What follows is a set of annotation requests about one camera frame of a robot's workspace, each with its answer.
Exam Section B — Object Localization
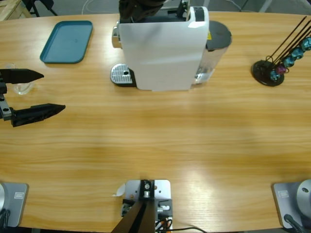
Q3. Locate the clear glass cup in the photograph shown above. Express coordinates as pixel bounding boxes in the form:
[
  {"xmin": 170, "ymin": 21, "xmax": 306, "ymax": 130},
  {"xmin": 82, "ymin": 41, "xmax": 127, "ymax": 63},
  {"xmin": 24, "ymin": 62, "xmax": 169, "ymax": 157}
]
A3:
[{"xmin": 4, "ymin": 62, "xmax": 36, "ymax": 96}]

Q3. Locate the black chair base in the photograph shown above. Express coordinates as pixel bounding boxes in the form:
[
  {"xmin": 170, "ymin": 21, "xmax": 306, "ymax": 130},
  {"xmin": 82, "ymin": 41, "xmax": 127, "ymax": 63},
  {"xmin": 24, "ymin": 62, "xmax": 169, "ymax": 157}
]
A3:
[{"xmin": 23, "ymin": 0, "xmax": 58, "ymax": 17}]

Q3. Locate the white capsule coffee machine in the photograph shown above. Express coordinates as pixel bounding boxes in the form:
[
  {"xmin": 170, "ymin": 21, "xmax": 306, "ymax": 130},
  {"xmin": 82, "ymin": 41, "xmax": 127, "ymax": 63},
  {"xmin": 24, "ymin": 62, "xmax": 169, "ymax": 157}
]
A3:
[{"xmin": 111, "ymin": 0, "xmax": 210, "ymax": 92}]

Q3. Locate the black mount bracket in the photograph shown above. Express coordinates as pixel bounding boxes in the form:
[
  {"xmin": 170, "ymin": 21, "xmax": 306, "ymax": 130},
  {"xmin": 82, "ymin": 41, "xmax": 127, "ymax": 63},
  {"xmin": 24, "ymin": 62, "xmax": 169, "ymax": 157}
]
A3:
[{"xmin": 121, "ymin": 198, "xmax": 174, "ymax": 219}]

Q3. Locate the thin white floor cable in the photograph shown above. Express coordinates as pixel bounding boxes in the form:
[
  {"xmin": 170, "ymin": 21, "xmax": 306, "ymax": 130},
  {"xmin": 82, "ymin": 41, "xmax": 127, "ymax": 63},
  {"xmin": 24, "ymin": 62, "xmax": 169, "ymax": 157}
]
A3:
[{"xmin": 228, "ymin": 0, "xmax": 243, "ymax": 12}]

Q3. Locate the wooden crate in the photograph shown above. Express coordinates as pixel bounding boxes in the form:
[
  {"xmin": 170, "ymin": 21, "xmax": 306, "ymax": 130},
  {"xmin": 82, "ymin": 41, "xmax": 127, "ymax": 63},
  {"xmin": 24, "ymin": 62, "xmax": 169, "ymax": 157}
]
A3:
[{"xmin": 0, "ymin": 0, "xmax": 33, "ymax": 22}]

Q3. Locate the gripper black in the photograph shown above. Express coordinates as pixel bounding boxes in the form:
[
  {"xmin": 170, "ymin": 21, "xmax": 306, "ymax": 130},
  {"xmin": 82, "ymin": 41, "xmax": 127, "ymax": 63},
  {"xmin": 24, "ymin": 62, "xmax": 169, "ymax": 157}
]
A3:
[{"xmin": 0, "ymin": 68, "xmax": 67, "ymax": 128}]

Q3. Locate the black camera post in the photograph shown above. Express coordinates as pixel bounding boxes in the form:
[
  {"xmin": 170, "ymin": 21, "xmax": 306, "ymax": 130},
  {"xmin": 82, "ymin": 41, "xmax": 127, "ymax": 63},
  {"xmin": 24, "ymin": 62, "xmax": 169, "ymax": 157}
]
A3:
[{"xmin": 112, "ymin": 179, "xmax": 156, "ymax": 233}]

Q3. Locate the grey metal leg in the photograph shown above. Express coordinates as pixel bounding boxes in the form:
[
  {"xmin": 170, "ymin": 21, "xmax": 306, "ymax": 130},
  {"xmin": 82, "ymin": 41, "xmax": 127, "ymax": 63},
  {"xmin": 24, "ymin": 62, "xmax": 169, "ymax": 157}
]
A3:
[{"xmin": 259, "ymin": 0, "xmax": 273, "ymax": 13}]

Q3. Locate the black cable at mount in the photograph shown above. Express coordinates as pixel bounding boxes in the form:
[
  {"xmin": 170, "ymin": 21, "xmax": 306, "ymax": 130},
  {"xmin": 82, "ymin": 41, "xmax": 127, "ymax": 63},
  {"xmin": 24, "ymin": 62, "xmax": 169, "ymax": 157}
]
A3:
[{"xmin": 170, "ymin": 227, "xmax": 207, "ymax": 233}]

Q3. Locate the teal plastic tray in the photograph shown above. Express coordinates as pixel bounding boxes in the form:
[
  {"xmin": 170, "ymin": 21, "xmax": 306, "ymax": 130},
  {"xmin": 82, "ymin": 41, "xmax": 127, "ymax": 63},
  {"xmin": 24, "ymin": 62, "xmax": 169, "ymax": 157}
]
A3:
[{"xmin": 39, "ymin": 20, "xmax": 94, "ymax": 65}]

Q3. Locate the white tape tab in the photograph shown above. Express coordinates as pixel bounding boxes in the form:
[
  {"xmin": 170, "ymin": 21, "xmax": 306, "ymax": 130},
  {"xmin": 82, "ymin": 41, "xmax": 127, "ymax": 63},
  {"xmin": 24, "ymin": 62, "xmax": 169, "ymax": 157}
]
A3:
[{"xmin": 111, "ymin": 183, "xmax": 127, "ymax": 197}]

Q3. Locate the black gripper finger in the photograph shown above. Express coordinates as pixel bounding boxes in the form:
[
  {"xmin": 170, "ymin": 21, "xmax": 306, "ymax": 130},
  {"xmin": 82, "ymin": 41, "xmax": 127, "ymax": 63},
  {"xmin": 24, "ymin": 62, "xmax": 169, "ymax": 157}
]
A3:
[
  {"xmin": 133, "ymin": 0, "xmax": 164, "ymax": 22},
  {"xmin": 118, "ymin": 0, "xmax": 137, "ymax": 20}
]

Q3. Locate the black capsule holder with rods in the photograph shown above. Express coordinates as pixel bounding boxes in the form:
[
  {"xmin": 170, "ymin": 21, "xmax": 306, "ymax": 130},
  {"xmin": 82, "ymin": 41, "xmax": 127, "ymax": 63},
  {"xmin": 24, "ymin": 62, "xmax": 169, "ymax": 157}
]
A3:
[{"xmin": 251, "ymin": 16, "xmax": 311, "ymax": 87}]

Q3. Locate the black base cable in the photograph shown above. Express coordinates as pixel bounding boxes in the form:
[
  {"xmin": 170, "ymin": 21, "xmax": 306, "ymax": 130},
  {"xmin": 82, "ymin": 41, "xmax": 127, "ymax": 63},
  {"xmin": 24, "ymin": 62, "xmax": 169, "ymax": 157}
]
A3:
[
  {"xmin": 283, "ymin": 213, "xmax": 306, "ymax": 233},
  {"xmin": 0, "ymin": 208, "xmax": 12, "ymax": 229}
]

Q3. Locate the clear water tank black lid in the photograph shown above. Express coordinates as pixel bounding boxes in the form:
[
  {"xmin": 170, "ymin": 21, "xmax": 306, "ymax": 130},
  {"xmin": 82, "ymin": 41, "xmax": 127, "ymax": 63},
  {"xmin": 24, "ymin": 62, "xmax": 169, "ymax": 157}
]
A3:
[{"xmin": 193, "ymin": 20, "xmax": 233, "ymax": 85}]

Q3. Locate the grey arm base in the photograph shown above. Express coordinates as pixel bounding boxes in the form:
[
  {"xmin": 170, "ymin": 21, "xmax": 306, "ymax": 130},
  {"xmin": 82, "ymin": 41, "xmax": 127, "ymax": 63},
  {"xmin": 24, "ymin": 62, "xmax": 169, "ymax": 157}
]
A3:
[
  {"xmin": 271, "ymin": 179, "xmax": 311, "ymax": 229},
  {"xmin": 0, "ymin": 182, "xmax": 29, "ymax": 228}
]

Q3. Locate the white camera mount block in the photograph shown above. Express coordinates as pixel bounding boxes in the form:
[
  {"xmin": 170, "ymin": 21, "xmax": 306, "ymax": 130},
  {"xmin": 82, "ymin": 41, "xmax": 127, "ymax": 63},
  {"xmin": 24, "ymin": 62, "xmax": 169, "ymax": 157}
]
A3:
[{"xmin": 124, "ymin": 179, "xmax": 171, "ymax": 213}]

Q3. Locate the orange cable bundle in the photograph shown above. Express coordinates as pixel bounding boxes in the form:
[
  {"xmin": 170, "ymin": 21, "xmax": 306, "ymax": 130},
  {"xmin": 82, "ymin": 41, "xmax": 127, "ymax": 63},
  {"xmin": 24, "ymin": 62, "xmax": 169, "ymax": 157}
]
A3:
[{"xmin": 155, "ymin": 217, "xmax": 173, "ymax": 231}]

